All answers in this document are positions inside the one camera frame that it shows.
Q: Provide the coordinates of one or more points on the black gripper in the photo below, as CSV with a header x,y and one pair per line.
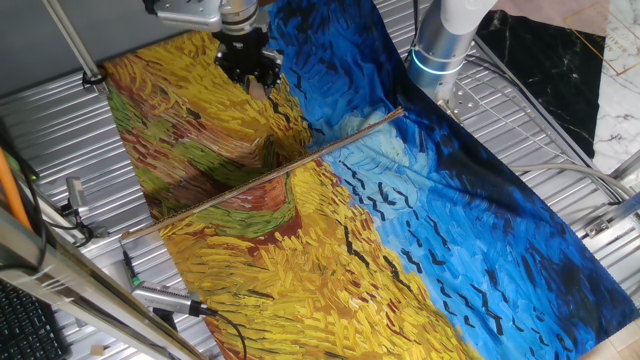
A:
x,y
245,52

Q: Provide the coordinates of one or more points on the small wooden cube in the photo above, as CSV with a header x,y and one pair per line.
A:
x,y
258,91
97,350

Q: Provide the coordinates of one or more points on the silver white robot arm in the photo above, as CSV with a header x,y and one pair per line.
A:
x,y
445,35

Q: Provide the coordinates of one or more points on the slim aluminium pole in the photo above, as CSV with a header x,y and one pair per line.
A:
x,y
75,45

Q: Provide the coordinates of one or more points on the painted wheat field cloth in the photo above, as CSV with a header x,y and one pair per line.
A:
x,y
400,225

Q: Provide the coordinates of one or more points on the green black pen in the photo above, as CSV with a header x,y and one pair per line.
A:
x,y
131,272

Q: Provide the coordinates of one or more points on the orange tube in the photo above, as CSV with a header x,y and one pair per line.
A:
x,y
11,190

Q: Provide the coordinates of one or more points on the black marble sheet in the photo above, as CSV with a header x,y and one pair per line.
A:
x,y
545,75

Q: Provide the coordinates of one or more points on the pink sheet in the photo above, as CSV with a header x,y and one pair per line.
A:
x,y
545,12

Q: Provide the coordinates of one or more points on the black keyboard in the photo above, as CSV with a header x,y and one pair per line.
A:
x,y
25,325

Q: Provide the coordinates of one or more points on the white marble sheet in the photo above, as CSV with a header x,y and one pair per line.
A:
x,y
617,110

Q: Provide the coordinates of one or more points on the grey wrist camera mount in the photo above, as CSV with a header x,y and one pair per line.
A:
x,y
190,15

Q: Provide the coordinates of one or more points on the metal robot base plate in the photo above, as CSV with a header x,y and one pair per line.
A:
x,y
465,102

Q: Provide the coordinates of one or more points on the small metal bracket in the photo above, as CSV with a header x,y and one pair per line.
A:
x,y
100,232

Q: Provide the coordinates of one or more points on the aluminium frame beam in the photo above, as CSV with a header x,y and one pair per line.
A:
x,y
75,287

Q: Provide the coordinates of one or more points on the aluminium profile with bracket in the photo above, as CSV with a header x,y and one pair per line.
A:
x,y
620,210

